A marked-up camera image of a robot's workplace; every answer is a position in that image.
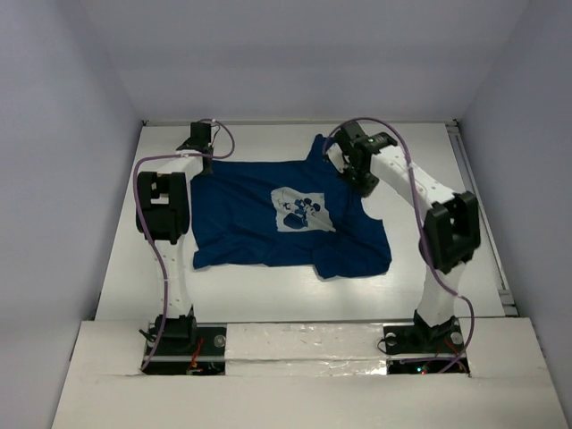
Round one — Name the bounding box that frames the blue printed t-shirt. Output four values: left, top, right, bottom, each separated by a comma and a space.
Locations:
190, 134, 392, 279

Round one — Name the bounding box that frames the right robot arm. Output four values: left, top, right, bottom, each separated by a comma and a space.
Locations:
323, 119, 481, 356

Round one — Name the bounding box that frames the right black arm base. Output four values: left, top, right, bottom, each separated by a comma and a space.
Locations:
376, 324, 470, 375

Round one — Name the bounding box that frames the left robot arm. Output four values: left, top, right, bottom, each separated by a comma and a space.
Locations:
134, 122, 214, 356

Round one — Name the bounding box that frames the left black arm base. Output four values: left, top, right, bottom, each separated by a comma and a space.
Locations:
142, 324, 227, 376

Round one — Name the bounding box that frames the silver foil covered panel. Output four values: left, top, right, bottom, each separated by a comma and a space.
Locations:
224, 323, 387, 377

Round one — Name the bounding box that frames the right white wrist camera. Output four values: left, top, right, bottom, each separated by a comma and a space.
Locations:
325, 143, 347, 174

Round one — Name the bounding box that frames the right aluminium rail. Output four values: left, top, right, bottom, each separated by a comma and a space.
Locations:
446, 120, 519, 318

